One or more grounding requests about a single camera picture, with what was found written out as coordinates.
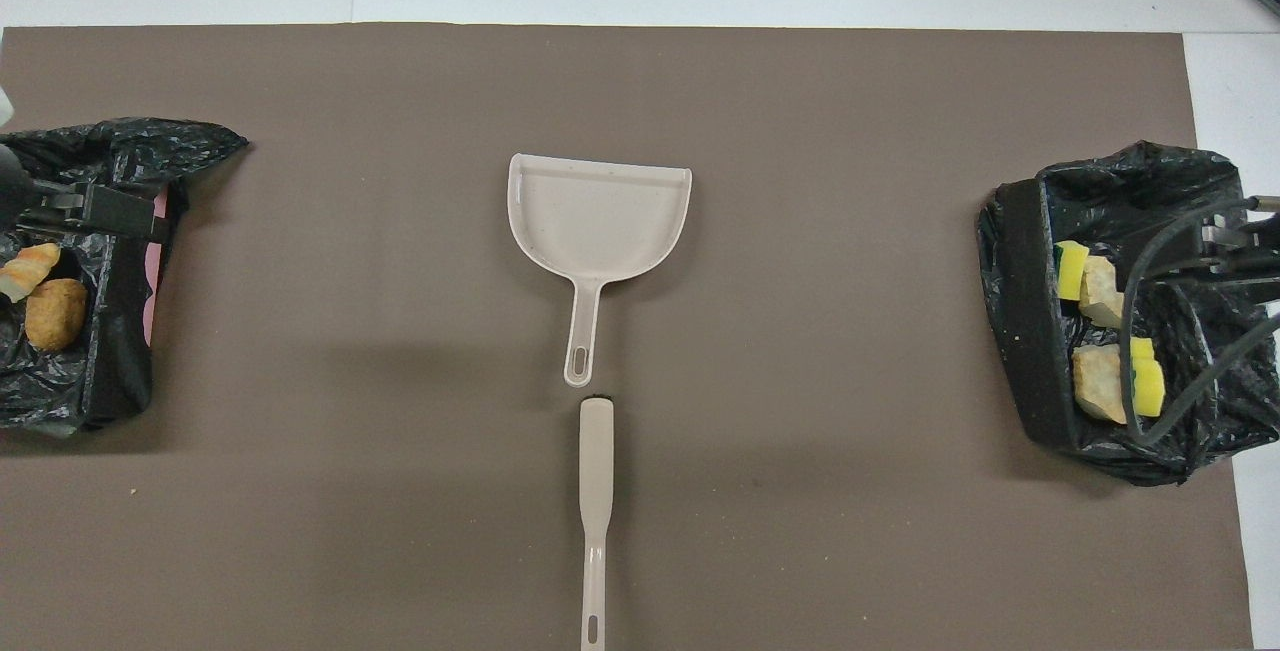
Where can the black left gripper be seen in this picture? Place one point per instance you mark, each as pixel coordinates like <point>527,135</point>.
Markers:
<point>12,193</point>

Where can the pale bread piece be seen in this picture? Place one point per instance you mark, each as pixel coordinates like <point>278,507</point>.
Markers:
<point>28,271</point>

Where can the brown bread roll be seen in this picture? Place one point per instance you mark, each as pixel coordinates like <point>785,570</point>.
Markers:
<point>55,314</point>

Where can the torn pale bread chunk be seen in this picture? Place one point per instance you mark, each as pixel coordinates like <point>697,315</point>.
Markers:
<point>1098,293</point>

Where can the green yellow sponge piece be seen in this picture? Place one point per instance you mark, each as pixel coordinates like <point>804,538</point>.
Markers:
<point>1150,386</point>

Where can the small yellow sponge piece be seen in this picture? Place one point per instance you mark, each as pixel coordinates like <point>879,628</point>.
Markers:
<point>1073,271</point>

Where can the striped croissant piece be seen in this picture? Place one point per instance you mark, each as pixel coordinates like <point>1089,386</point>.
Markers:
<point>1098,386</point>

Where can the beige plastic dustpan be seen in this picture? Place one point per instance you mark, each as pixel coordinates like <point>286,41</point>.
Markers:
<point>595,221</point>

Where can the beige hand brush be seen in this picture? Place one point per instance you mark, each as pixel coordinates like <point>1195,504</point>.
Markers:
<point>596,471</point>

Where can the pink scalloped bin box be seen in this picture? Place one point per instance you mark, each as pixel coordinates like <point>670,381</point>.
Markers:
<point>152,271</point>

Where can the black bag over pink bin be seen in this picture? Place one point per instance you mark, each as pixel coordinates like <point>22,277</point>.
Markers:
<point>110,351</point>

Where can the black bag lined bin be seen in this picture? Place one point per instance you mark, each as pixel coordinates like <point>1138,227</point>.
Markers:
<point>1020,331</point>

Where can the brown table mat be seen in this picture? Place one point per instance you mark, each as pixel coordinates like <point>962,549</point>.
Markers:
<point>640,491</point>

